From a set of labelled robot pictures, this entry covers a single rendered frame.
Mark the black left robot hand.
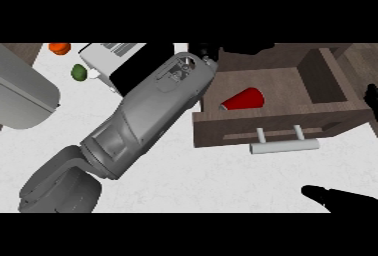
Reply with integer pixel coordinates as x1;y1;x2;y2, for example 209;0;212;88
188;42;278;65

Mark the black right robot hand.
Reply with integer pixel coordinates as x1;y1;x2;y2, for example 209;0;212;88
300;83;378;214

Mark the brown wooden drawer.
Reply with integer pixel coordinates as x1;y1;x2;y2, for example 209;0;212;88
200;47;374;116
191;107;374;149

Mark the red can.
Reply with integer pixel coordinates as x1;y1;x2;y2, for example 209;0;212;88
218;87;266;112

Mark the brown wooden drawer front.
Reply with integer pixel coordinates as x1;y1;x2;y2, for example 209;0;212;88
191;107;374;149

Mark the white and black appliance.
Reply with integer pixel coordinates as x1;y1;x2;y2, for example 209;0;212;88
79;42;178;98

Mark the brown wooden cabinet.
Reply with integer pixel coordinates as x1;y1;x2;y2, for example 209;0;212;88
216;42;378;138

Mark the green vegetable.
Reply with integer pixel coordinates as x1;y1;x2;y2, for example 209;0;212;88
70;63;89;82

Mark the orange vegetable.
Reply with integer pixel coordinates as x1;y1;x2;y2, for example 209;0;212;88
48;42;73;56

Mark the large grey appliance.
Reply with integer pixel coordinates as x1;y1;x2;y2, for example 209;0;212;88
0;43;62;131

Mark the silver drawer handle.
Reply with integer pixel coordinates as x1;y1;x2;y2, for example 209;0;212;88
249;124;321;155

